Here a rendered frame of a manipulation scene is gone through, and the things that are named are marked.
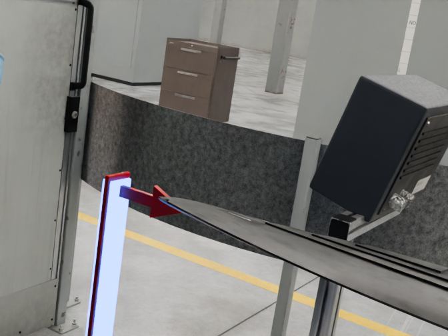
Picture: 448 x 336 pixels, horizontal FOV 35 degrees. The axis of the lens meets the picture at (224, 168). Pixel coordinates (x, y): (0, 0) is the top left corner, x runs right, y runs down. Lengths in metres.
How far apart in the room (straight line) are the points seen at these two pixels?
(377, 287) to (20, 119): 2.14
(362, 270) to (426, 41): 6.23
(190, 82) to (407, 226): 5.22
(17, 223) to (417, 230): 1.35
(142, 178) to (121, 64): 7.75
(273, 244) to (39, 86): 2.13
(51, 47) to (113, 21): 7.89
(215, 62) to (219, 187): 4.83
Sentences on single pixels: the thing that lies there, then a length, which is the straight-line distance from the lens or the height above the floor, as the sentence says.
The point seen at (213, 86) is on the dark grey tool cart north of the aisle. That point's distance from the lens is 7.14.
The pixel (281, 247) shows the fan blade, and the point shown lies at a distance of 0.38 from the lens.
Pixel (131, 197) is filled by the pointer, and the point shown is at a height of 1.18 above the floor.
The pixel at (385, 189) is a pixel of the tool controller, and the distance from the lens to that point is 1.03.
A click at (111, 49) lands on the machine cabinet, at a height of 0.45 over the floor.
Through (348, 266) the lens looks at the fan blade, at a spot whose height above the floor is 1.20.
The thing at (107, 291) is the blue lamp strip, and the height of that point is 1.10.
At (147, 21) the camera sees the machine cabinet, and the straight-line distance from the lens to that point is 10.18.
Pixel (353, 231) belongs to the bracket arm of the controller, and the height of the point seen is 1.04.
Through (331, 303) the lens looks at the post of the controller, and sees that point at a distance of 1.04.
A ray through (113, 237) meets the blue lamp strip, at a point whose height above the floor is 1.14.
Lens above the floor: 1.32
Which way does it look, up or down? 13 degrees down
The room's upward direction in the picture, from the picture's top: 9 degrees clockwise
